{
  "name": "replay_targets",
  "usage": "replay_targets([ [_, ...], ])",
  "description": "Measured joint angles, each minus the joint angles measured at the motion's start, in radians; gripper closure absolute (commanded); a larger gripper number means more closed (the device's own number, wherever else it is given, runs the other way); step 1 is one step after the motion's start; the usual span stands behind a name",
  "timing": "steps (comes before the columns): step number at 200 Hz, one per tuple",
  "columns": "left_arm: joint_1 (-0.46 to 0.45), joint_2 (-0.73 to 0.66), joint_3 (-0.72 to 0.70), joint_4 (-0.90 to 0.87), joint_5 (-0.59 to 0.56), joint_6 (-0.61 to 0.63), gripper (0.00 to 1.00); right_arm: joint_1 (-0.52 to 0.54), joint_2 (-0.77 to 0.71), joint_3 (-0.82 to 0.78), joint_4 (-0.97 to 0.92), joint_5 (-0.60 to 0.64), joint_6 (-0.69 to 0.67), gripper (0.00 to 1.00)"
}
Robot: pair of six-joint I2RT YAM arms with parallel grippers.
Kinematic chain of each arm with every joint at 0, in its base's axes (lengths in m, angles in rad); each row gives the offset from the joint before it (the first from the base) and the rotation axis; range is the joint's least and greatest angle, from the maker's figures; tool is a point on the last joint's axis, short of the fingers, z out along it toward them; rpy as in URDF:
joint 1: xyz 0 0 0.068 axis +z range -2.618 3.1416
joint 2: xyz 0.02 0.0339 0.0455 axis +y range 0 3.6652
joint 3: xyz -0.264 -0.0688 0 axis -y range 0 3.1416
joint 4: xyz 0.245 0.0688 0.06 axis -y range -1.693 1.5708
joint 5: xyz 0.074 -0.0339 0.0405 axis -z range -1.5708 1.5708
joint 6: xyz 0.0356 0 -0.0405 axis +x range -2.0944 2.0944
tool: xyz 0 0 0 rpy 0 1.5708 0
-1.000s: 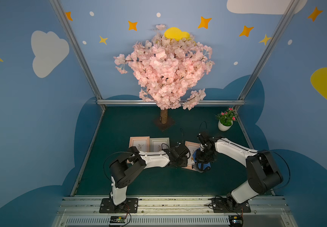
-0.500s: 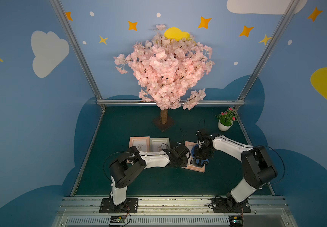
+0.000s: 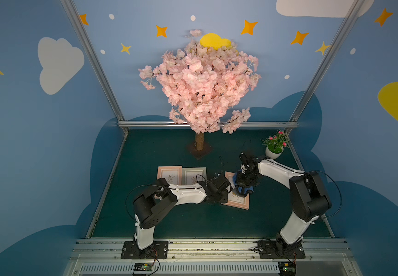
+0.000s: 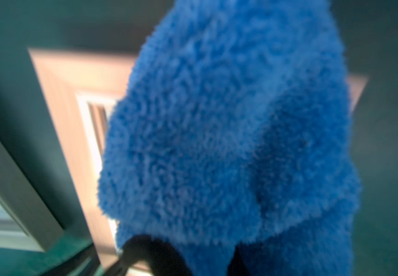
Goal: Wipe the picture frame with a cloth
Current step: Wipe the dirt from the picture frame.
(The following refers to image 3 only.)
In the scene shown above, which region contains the blue and grey cloth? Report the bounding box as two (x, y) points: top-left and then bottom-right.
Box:
(232, 172), (254, 198)

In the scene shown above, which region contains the pink picture frame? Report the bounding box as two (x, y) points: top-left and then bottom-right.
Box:
(156, 166), (182, 186)
(224, 171), (249, 210)

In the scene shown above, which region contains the green picture frame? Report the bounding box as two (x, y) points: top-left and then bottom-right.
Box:
(182, 167), (207, 185)

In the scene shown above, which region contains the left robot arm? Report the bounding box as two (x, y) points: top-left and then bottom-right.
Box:
(133, 174), (231, 250)

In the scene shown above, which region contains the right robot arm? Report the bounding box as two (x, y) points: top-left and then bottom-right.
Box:
(233, 153), (332, 250)

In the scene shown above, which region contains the white pot with flowers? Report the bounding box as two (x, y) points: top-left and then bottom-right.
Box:
(262, 131), (290, 159)

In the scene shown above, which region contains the right controller board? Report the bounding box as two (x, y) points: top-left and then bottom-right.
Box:
(278, 262), (297, 276)

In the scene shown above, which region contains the controller board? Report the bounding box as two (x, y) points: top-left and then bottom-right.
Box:
(278, 262), (297, 276)
(133, 262), (154, 274)

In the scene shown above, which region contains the pink blossom artificial tree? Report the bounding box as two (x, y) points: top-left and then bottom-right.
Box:
(139, 29), (261, 158)

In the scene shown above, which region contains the left controller board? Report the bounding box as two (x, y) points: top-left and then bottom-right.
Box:
(133, 262), (154, 274)

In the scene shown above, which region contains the aluminium rear frame rail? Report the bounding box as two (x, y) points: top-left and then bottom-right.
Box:
(117, 120), (299, 130)

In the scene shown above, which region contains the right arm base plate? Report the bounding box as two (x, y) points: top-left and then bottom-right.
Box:
(253, 239), (306, 259)

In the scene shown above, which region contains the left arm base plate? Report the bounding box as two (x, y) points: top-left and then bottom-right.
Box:
(120, 241), (169, 259)

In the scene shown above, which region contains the aluminium front rail assembly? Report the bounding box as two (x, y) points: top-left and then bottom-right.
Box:
(64, 238), (362, 276)

